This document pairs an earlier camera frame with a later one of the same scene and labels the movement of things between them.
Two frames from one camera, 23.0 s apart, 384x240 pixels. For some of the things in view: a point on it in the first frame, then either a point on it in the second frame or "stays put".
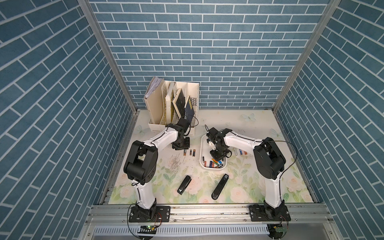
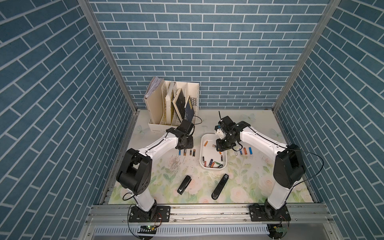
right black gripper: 218,158 -> 220,147
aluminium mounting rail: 210,215 stays put
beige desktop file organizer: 166,101 stays put
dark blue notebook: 189,110 stays put
